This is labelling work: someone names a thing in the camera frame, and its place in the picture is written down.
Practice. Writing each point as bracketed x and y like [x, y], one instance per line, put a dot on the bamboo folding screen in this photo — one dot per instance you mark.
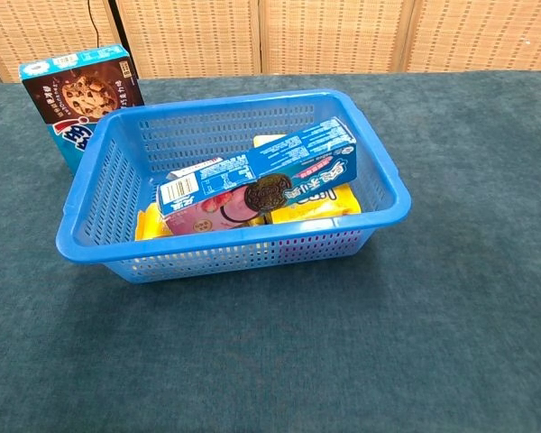
[342, 36]

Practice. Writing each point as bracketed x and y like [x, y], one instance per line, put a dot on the chocolate chip cookie box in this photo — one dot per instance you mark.
[85, 90]

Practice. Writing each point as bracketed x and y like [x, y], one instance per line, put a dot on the dark teal table mat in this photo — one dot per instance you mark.
[297, 352]

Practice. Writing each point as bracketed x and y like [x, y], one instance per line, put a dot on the large yellow Lipo biscuit pack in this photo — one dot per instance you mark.
[324, 205]

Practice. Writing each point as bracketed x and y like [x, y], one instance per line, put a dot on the long blue Oreo box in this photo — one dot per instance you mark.
[297, 149]

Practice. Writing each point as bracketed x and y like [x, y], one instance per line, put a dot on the blue plastic basket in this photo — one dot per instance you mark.
[207, 245]

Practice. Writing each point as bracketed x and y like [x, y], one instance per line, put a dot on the small yellow cracker pack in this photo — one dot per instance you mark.
[151, 225]

